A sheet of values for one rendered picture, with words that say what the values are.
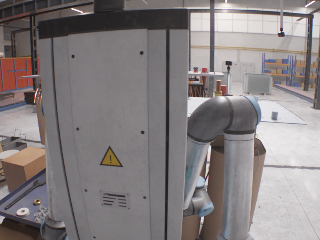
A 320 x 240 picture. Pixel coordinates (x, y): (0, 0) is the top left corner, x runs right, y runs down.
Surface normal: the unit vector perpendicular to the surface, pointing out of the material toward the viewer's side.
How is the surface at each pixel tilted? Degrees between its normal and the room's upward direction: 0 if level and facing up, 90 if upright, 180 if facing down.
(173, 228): 90
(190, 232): 90
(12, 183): 90
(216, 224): 90
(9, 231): 26
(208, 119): 77
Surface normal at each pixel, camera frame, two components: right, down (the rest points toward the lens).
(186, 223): 0.10, 0.25
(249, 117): 0.34, 0.08
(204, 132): -0.14, 0.41
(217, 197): -0.63, 0.19
